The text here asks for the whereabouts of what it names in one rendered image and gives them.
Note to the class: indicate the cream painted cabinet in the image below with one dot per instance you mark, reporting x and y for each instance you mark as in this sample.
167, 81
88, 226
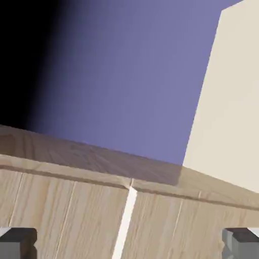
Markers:
228, 101

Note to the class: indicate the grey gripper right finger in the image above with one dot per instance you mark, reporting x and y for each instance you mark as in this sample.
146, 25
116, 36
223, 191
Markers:
242, 247

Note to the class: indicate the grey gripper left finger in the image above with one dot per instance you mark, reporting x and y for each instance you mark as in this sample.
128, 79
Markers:
14, 244

